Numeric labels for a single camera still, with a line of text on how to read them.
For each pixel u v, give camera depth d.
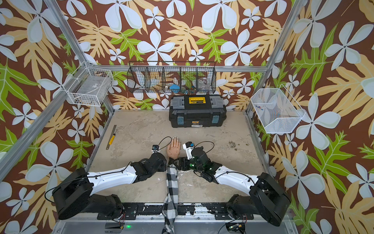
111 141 1.01
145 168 0.65
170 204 0.73
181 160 0.72
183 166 0.71
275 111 0.82
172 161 0.78
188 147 0.75
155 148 0.78
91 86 0.86
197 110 0.95
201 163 0.64
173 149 0.96
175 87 0.95
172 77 0.97
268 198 0.42
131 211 0.74
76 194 0.42
